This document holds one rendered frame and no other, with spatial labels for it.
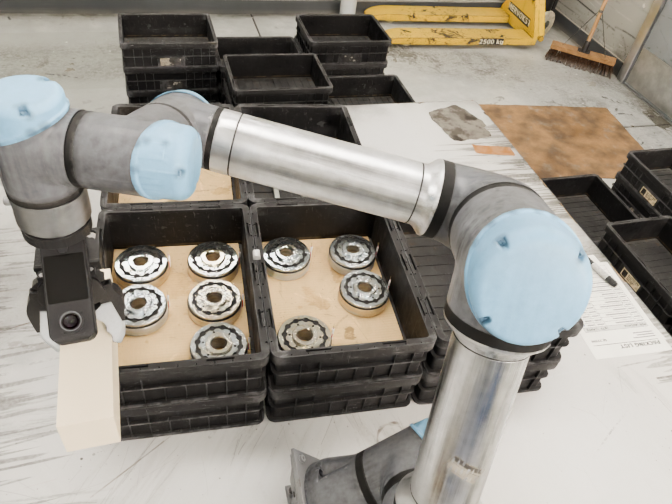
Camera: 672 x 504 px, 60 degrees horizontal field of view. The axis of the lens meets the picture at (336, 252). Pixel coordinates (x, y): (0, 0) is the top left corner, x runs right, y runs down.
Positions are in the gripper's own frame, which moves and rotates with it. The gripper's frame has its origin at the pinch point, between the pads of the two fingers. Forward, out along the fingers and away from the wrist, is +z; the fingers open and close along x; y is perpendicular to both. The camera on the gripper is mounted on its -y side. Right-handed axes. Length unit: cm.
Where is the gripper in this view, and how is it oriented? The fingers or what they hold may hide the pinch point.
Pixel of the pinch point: (88, 345)
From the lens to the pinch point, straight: 82.5
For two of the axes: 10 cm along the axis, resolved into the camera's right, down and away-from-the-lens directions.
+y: -2.8, -6.9, 6.7
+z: -1.2, 7.1, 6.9
